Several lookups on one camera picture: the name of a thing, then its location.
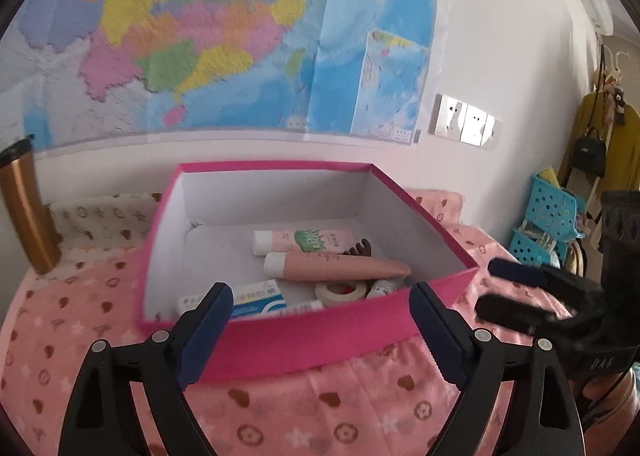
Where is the white tape roll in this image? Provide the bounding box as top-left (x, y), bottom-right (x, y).
top-left (315, 279), bottom-right (370, 307)

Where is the brown wooden comb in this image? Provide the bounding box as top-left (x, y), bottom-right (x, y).
top-left (342, 237), bottom-right (373, 257)

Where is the colourful wall map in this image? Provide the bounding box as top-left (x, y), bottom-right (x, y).
top-left (0, 0), bottom-right (441, 149)

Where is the plain pink tube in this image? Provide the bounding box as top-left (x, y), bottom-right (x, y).
top-left (263, 251), bottom-right (412, 282)

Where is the small white bottle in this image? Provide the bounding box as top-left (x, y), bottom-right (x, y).
top-left (366, 277), bottom-right (403, 300)

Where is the person's right forearm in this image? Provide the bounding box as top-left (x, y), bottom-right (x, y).
top-left (575, 368), bottom-right (640, 442)

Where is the blue plastic basket rack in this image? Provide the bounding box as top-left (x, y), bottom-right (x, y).
top-left (510, 172), bottom-right (586, 267)

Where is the pink tube with green print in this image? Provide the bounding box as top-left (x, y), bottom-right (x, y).
top-left (252, 229), bottom-right (353, 257)

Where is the pink cardboard box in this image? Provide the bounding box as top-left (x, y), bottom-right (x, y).
top-left (139, 162), bottom-right (480, 384)

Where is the white teal medicine box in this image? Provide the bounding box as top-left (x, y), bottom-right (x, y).
top-left (277, 299), bottom-right (325, 318)

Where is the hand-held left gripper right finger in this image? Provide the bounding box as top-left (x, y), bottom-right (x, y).
top-left (407, 281), bottom-right (586, 456)

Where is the yellow garment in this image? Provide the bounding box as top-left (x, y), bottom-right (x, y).
top-left (557, 86), bottom-right (640, 207)

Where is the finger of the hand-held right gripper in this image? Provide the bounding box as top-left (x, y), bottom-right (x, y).
top-left (474, 292), bottom-right (601, 352)
top-left (487, 257), bottom-right (608, 307)

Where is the black handbag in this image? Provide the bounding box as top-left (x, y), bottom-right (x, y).
top-left (571, 127), bottom-right (607, 177)

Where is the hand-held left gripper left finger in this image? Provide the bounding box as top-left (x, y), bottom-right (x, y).
top-left (59, 281), bottom-right (236, 456)

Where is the bronze metal tumbler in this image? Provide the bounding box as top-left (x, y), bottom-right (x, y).
top-left (0, 135), bottom-right (62, 274)

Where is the cream printed blanket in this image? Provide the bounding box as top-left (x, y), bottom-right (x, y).
top-left (47, 192), bottom-right (163, 257)

